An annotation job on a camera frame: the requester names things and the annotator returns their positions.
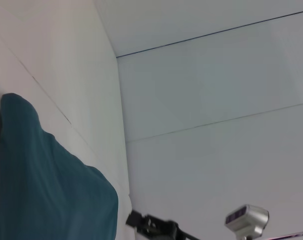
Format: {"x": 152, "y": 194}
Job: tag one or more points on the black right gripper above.
{"x": 164, "y": 228}

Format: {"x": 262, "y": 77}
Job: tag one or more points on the blue t-shirt with FREE print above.
{"x": 46, "y": 187}

